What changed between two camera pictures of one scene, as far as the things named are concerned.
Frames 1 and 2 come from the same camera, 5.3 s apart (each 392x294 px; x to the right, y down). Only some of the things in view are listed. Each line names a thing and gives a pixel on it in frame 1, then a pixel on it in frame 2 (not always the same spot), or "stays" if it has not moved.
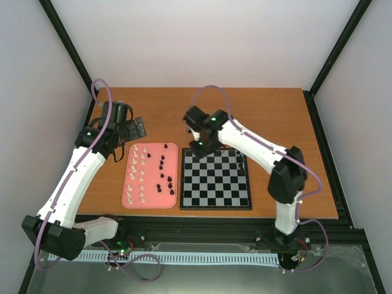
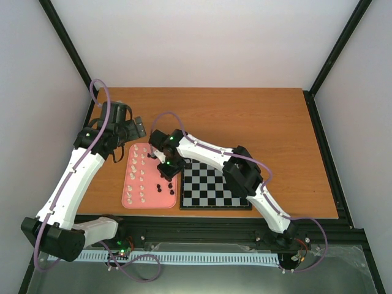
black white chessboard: (218, 181) stays
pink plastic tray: (151, 176) stays
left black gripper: (134, 132) stays
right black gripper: (199, 154) to (169, 175)
